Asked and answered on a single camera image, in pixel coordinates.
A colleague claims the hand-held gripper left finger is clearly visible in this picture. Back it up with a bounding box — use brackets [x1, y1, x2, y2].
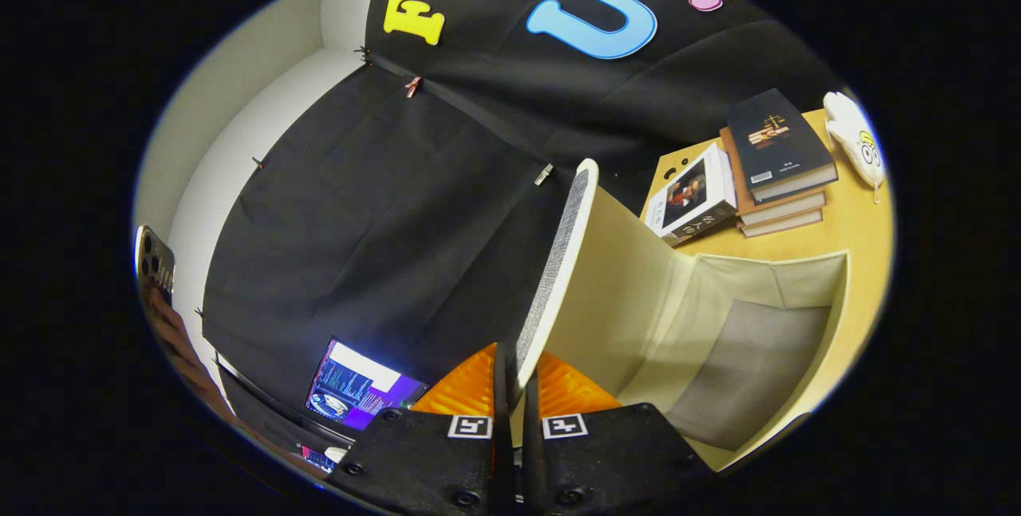
[323, 342, 518, 516]

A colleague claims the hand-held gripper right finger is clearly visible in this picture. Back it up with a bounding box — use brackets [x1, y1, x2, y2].
[520, 352, 716, 516]

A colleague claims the grey fabric storage box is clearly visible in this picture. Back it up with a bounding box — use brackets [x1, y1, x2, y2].
[510, 158, 851, 474]

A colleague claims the lit computer screen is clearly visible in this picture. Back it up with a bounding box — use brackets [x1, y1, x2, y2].
[306, 337, 429, 431]

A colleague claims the black backdrop cloth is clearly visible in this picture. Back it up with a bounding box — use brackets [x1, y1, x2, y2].
[195, 0, 846, 453]

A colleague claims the white portrait book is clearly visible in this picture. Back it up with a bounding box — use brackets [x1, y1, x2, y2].
[643, 141, 739, 248]

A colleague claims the thin beige book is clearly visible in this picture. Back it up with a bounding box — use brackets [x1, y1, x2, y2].
[738, 209, 824, 239]

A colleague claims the brown cover book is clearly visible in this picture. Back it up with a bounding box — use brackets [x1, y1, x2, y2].
[719, 127, 827, 227]

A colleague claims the smartphone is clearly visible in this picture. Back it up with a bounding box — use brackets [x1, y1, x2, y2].
[134, 225, 176, 295]

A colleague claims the dark blue book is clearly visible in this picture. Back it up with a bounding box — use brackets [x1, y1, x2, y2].
[726, 88, 839, 204]

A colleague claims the white plush toy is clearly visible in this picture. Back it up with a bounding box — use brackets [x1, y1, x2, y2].
[822, 91, 887, 204]

